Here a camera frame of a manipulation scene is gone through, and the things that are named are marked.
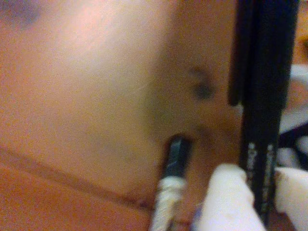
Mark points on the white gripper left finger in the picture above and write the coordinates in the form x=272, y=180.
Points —
x=228, y=199

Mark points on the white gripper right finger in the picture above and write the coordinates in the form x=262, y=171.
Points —
x=293, y=192

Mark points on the white marker with black cap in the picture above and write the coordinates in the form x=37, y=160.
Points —
x=176, y=156

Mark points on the black pen with red end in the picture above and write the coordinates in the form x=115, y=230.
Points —
x=264, y=72

